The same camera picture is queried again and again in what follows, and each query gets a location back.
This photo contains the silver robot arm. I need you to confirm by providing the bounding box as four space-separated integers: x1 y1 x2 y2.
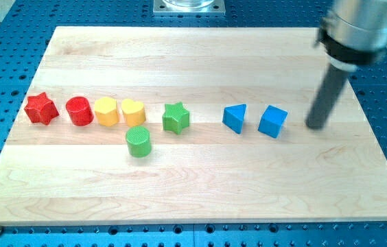
316 0 387 72

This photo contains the green star block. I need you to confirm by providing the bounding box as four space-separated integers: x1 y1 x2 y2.
162 102 190 134

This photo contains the red star block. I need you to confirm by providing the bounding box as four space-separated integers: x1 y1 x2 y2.
24 92 59 126

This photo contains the blue triangle block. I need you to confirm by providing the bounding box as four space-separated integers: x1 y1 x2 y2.
222 104 246 134

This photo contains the green cylinder block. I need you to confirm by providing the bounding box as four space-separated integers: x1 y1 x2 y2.
126 126 152 158

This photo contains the yellow heart block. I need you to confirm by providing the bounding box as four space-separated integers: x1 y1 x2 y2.
121 99 146 127

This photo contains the wooden board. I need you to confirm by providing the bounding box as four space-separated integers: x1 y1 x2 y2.
0 26 387 226

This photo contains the blue cube block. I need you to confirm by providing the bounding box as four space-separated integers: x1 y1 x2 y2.
258 105 288 138

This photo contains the yellow hexagon block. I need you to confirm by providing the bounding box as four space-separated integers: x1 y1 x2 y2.
95 97 119 127

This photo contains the red cylinder block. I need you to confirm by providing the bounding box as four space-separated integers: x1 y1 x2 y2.
66 96 94 126

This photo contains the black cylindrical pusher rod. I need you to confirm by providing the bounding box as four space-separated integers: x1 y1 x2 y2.
305 64 349 130

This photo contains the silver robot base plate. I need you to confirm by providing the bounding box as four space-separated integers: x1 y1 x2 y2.
152 0 226 16

